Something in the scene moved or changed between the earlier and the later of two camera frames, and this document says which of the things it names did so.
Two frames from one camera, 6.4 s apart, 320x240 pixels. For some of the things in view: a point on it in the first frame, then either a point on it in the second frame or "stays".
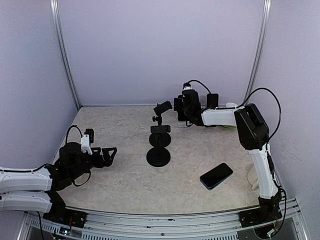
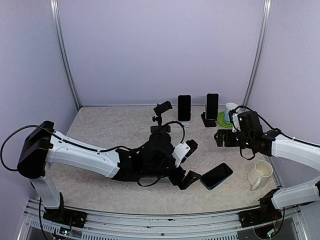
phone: x=212 y=100 stays
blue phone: x=211 y=178 stays
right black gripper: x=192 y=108 to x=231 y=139
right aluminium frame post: x=260 y=51 stays
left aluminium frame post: x=56 y=16 stays
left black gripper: x=107 y=160 to x=176 y=180
